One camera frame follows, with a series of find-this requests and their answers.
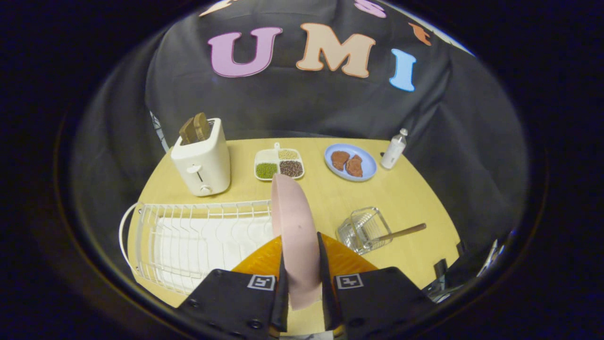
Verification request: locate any pink plate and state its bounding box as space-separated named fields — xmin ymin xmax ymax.
xmin=271 ymin=173 xmax=323 ymax=311

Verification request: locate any white plastic bottle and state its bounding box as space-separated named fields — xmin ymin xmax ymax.
xmin=381 ymin=128 xmax=408 ymax=170

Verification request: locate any white wire dish rack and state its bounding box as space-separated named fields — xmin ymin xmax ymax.
xmin=118 ymin=200 xmax=275 ymax=296

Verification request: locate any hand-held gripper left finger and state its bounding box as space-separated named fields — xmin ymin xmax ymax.
xmin=177 ymin=236 xmax=289 ymax=340

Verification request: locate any white divided bean tray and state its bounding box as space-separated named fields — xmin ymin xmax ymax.
xmin=254 ymin=143 xmax=305 ymax=182

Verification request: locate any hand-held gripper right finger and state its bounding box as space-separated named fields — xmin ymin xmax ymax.
xmin=317 ymin=232 xmax=436 ymax=339

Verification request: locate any blue plate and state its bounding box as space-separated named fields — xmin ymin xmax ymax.
xmin=324 ymin=144 xmax=378 ymax=182

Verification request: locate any clear wire basket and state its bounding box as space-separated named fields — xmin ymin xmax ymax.
xmin=336 ymin=207 xmax=393 ymax=255

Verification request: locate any brown toast slice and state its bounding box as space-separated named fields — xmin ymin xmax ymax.
xmin=193 ymin=112 xmax=211 ymax=142
xmin=179 ymin=117 xmax=196 ymax=145

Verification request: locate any wooden handled spoon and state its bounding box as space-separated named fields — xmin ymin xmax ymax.
xmin=368 ymin=223 xmax=427 ymax=244

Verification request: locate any white toaster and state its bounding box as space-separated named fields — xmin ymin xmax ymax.
xmin=170 ymin=118 xmax=232 ymax=197

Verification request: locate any black backdrop cloth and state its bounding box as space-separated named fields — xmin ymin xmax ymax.
xmin=71 ymin=0 xmax=529 ymax=303

